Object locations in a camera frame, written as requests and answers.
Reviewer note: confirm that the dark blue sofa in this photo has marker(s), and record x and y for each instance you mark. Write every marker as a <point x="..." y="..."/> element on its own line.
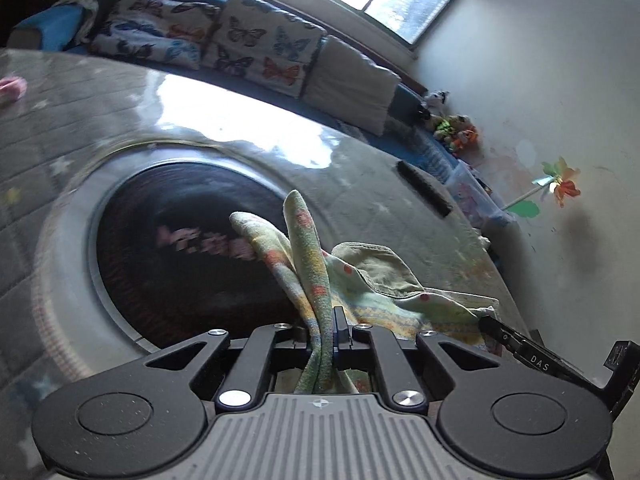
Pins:
<point x="406" y="134"/>

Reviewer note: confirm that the black white plush toy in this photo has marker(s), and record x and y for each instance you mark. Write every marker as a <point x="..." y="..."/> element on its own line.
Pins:
<point x="435" y="102"/>

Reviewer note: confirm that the round black induction cooktop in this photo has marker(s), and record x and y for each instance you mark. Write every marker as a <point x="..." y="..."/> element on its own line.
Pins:
<point x="170" y="261"/>

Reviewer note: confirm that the brown orange plush toys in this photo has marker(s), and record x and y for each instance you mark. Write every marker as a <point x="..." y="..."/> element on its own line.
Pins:
<point x="456" y="133"/>

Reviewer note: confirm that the upright butterfly print pillow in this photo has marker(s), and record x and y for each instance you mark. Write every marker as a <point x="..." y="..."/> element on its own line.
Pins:
<point x="264" y="44"/>

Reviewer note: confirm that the lying butterfly print pillow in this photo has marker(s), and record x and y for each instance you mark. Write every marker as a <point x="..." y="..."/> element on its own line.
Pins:
<point x="161" y="31"/>

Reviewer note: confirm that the blue grey blanket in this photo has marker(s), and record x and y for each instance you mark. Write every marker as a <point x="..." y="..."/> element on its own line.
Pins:
<point x="86" y="13"/>

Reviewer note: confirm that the colourful patterned children's cardigan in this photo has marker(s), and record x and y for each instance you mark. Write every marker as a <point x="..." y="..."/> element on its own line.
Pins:
<point x="369" y="282"/>

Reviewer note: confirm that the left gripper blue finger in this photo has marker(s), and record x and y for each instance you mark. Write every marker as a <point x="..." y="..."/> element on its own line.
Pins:
<point x="341" y="333"/>

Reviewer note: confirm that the plain beige pillow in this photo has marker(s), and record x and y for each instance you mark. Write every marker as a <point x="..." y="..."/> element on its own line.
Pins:
<point x="349" y="86"/>

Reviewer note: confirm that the clear plastic storage box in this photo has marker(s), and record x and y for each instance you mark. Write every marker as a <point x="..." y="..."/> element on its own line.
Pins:
<point x="475" y="203"/>

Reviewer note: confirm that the colourful paper pinwheel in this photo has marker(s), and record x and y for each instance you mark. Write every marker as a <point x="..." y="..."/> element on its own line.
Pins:
<point x="558" y="181"/>

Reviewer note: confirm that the black remote control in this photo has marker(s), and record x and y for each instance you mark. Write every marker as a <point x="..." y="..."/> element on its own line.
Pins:
<point x="424" y="188"/>

